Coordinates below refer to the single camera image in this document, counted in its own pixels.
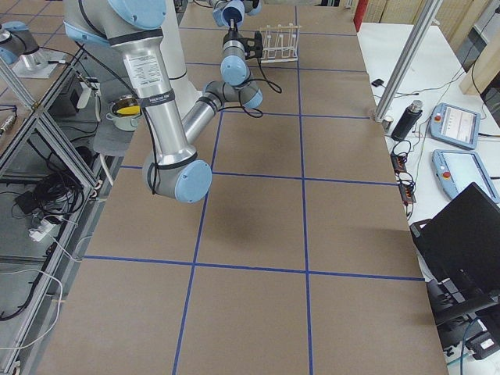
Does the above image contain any white wire cup holder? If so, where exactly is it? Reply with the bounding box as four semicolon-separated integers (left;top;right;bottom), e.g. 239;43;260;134
259;23;302;63

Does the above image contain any teach pendant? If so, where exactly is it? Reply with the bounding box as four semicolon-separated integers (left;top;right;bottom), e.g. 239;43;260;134
429;102;481;150
432;150;499;204

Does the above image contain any blue plastic cup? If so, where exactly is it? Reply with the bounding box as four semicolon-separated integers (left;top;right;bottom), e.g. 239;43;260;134
221;0;245;27

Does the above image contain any black laptop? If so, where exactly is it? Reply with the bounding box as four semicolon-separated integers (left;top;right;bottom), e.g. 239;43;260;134
410;183;499;314

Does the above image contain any teach pendant far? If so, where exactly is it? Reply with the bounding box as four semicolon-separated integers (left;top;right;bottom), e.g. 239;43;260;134
429;102;481;150

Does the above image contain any teach pendant near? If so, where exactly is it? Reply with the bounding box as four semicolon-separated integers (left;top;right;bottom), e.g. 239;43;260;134
432;150;499;204

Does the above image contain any aluminium frame post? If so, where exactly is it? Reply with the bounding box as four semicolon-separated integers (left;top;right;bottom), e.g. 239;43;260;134
373;0;443;122

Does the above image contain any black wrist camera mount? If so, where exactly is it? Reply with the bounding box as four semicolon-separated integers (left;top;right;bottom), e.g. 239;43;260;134
238;31;263;60

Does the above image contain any small black puck device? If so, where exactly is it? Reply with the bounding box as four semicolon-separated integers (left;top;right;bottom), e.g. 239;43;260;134
371;79;384;87

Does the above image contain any black water bottle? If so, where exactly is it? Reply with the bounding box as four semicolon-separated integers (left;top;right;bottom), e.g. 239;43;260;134
391;100;423;141

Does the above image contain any white enamel pot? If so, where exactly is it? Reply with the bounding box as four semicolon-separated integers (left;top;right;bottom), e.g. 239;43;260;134
105;96;141;132

